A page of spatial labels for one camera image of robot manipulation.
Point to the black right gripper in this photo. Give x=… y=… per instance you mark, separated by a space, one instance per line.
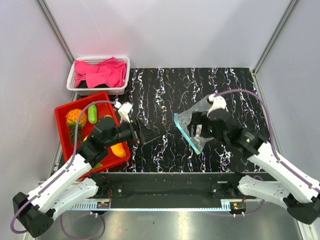
x=198 y=118

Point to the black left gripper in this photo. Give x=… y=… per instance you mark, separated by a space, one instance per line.
x=140 y=132

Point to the yellow orange fake mango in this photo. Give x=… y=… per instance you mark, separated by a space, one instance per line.
x=119 y=150

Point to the clear zip top bag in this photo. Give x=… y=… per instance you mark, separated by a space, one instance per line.
x=182 y=120

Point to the green fake cucumber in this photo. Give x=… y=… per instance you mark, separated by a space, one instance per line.
x=92 y=114

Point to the orange fake carrot piece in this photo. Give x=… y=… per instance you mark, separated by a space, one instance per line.
x=71 y=119

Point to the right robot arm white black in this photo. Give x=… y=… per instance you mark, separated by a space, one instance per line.
x=296 y=191

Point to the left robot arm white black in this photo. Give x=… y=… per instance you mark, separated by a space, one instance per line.
x=38 y=209

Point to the red plastic bin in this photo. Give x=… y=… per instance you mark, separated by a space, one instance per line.
x=110 y=161

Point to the pink cloth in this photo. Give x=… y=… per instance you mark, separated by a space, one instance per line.
x=110 y=73

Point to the white plastic basket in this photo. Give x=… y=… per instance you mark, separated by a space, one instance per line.
x=83 y=91

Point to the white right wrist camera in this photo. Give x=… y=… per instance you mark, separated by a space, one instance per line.
x=216 y=103

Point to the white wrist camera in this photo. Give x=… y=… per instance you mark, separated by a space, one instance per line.
x=216 y=103
x=124 y=110

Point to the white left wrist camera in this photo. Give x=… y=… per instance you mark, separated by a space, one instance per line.
x=124 y=110

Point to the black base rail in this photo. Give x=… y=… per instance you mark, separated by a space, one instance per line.
x=125 y=185

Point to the aluminium frame post left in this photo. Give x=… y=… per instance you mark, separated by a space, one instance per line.
x=45 y=10

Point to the aluminium frame post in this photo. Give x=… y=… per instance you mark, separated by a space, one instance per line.
x=45 y=10
x=276 y=33

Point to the aluminium frame post right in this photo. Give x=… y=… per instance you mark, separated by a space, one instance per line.
x=276 y=33

